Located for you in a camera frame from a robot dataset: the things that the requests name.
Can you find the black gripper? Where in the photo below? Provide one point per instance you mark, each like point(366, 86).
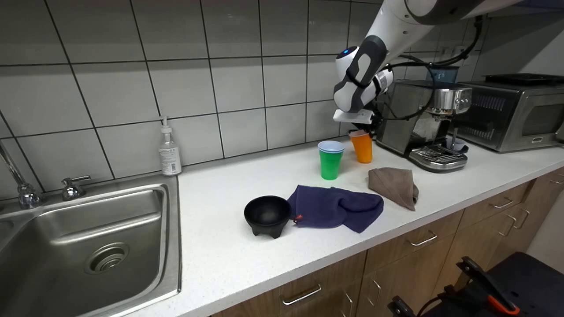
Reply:
point(364, 126)

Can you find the orange plastic cup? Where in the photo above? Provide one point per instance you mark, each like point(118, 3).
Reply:
point(363, 149)

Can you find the green plastic cup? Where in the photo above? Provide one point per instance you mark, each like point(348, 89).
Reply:
point(329, 167)

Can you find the brown cloth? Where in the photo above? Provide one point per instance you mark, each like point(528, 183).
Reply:
point(394, 183)

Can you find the stainless steel espresso machine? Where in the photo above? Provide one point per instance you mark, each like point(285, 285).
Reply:
point(433, 133)

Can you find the navy blue cloth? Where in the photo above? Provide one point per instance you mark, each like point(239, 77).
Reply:
point(327, 206)

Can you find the black coffee grinder blue hopper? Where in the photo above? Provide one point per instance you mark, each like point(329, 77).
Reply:
point(442, 73)

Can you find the black footed bowl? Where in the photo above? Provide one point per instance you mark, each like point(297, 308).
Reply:
point(266, 214)

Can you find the wooden cabinet front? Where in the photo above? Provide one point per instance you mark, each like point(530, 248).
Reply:
point(405, 264)

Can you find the stainless steel microwave oven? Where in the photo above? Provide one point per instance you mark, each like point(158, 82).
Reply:
point(511, 114)

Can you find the clear soap pump bottle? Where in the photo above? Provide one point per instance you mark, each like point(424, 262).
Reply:
point(169, 155)

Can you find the black cart with orange clamp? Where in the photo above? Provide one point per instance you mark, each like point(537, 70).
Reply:
point(521, 283)

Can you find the stainless steel sink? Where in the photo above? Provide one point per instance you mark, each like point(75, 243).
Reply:
point(88, 246)

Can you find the chrome faucet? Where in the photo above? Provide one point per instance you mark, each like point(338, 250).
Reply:
point(24, 190)

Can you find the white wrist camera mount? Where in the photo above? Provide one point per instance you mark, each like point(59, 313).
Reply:
point(352, 116)

